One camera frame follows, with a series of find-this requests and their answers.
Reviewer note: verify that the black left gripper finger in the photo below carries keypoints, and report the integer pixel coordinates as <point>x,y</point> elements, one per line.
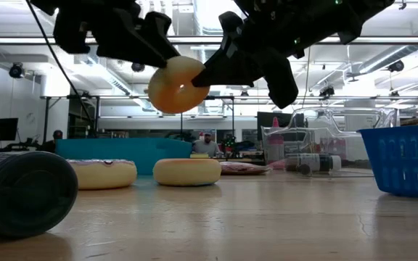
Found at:
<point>156,32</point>
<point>133,50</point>

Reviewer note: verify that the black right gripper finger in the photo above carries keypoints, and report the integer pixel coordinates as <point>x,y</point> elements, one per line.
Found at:
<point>238,67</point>
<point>281,83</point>

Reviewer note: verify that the yellow toy donut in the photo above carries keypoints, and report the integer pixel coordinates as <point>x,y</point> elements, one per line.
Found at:
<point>187,172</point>
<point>172,98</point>

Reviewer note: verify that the red food colouring bottle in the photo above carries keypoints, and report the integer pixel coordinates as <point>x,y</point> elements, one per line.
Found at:
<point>275,148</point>

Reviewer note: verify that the black food colouring bottle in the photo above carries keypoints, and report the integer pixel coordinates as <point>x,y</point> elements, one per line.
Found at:
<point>314,162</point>

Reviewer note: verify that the purple iced toy donut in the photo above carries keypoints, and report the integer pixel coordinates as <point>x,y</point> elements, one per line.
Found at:
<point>103,177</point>

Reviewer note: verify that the purple food colouring bottle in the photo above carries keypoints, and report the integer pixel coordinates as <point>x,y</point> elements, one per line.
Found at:
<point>27,195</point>

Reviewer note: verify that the background black robot arm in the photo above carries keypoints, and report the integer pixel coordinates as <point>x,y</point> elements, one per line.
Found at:
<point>229,143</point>

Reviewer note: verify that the black computer monitor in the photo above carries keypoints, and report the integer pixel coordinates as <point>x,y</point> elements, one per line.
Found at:
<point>6,128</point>
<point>262,121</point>

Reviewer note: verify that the clear plastic bin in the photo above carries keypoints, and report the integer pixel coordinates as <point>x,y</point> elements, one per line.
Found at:
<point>339,145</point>

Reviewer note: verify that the person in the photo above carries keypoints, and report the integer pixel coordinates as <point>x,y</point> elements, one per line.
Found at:
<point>206,148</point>

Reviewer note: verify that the teal plastic bin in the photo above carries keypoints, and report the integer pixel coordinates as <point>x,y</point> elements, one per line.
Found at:
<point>122,150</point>

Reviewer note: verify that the blue slotted plastic basket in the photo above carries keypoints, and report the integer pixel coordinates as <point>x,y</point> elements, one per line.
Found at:
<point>405,163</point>

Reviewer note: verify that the black ceiling camera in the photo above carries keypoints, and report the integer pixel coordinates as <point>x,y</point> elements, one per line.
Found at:
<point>16,71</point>
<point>327,91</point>
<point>396,66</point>
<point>137,67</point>

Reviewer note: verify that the black background rig frame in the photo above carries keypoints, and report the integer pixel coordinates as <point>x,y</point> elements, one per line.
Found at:
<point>96,116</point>

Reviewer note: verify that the black overhead frame beam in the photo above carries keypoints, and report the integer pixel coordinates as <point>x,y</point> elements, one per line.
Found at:
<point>376,40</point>

